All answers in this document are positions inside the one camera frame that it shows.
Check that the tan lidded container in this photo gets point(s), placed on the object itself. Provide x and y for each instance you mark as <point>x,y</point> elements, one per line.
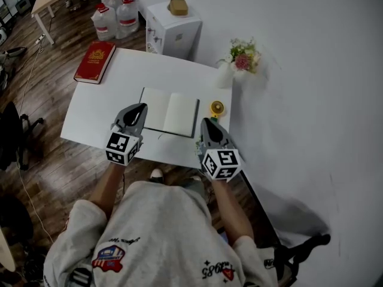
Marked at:
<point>178,7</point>

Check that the grey metal box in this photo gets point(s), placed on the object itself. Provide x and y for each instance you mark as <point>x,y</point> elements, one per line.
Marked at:
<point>24,3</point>

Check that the white power strip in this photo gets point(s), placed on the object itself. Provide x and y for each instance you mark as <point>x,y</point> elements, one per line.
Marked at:
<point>40,39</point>

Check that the black storage shelf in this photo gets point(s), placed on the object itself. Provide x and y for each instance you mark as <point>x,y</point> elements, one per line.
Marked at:
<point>6,12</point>

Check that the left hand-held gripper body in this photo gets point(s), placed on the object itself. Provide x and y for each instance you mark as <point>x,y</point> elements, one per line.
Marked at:
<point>122,144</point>

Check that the white paged notebook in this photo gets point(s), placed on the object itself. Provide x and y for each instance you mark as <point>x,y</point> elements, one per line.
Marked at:
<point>176,112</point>

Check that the person's right forearm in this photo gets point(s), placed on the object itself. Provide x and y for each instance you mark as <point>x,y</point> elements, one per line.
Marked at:
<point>232,214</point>

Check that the pink and white flower bouquet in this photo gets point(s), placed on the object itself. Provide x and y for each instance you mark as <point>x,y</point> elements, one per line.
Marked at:
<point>243,57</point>

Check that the black office chair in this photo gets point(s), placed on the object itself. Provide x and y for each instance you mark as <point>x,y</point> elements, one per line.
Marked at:
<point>13,136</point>

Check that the person's grey printed shirt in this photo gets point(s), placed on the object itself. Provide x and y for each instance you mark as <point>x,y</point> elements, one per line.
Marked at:
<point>161,238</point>

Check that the white vase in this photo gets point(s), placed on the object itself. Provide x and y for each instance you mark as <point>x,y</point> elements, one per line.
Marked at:
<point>225,76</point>

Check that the person's left forearm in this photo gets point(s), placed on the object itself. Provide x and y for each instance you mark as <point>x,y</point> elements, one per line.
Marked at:
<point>105,190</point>

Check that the white water dispenser cabinet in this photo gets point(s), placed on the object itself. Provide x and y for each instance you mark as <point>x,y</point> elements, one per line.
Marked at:
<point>176,34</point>

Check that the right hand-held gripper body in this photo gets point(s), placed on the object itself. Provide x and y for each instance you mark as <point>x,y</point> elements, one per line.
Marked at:
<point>222,163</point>

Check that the red hardcover book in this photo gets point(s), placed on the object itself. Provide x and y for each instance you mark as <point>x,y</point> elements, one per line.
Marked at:
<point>94,61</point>

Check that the person's white shoe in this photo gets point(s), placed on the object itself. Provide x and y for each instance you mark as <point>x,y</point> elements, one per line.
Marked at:
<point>156,175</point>

